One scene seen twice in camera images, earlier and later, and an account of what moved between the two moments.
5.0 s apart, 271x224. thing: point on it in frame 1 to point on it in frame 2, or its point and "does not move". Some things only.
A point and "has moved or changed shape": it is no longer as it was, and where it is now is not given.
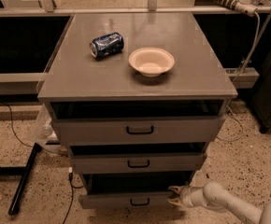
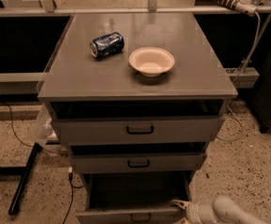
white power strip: [246, 6] does not move
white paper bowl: [150, 61] does not move
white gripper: [187, 196] to [192, 211]
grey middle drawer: [92, 163] does not move
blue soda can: [106, 45] does not move
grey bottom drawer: [130, 190] has moved or changed shape
